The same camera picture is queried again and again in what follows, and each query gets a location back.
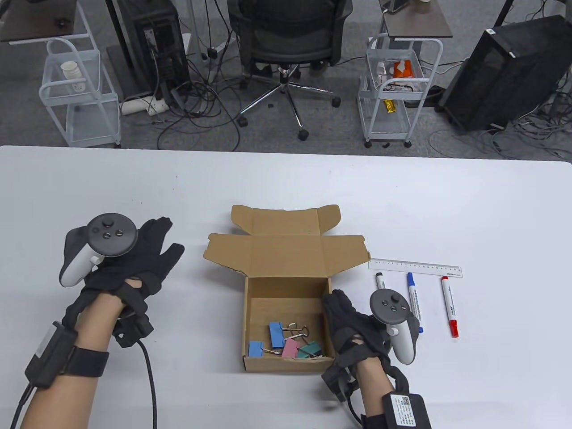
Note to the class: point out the grey white handheld controller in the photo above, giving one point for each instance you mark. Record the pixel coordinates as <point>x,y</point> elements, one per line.
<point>111,234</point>
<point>389,306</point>

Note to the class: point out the clear plastic ruler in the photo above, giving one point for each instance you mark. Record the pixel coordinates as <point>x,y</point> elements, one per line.
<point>415,267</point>

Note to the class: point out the yellow snack packet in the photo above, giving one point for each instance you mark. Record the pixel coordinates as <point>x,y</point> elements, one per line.
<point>390,106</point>

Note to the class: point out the green binder clip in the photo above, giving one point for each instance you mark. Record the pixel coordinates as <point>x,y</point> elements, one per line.
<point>309,351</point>

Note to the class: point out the brown cardboard mailer box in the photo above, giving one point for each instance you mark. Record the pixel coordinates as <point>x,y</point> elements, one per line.
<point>286,254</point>

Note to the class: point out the black marker pen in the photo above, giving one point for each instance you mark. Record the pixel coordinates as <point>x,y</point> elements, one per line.
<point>380,280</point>

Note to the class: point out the blue binder clip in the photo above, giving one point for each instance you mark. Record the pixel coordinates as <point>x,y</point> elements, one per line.
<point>276,335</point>
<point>254,349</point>

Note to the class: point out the person's left forearm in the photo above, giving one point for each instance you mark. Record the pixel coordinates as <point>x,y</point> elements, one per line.
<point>85,330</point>

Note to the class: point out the person's left hand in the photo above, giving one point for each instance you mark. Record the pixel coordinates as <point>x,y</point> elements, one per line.
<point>143,259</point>

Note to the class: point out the small brown desk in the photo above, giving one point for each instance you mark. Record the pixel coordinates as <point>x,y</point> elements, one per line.
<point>415,24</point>

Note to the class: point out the pink binder clip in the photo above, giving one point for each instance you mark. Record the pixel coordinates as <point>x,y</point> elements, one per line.
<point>290,349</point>

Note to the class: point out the black wrist sensor box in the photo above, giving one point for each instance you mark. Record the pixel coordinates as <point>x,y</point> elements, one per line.
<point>49,353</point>
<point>411,411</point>

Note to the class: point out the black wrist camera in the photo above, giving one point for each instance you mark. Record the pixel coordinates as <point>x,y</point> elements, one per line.
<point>134,333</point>
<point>335,380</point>

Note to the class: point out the dark wooden desk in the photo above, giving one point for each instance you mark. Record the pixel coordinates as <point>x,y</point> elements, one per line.
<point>31,18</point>

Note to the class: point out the person's right hand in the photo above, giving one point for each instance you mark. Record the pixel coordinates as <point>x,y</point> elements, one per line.
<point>353,330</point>

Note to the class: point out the black mesh office chair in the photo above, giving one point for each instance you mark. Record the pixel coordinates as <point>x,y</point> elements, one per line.
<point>290,31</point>

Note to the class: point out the white power strip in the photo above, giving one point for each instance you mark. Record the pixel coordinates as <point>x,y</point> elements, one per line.
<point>138,106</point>

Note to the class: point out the open black computer tower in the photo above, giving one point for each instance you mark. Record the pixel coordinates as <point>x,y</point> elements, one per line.
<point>161,44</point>

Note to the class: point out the blue marker pen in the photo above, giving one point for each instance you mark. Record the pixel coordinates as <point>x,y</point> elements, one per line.
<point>413,299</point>

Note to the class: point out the orange snack packet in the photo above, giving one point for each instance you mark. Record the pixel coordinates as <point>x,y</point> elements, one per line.
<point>403,69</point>

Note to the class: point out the white power adapter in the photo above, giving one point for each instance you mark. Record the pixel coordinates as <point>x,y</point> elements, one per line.
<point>79,86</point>

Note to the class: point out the red marker pen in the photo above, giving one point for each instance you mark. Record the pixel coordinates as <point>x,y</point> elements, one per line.
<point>449,304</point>

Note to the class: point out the black mesh computer tower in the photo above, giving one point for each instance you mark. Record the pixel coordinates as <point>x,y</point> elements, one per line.
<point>505,76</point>

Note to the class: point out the person's right forearm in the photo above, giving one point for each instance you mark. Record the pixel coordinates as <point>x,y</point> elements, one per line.
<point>375,384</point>

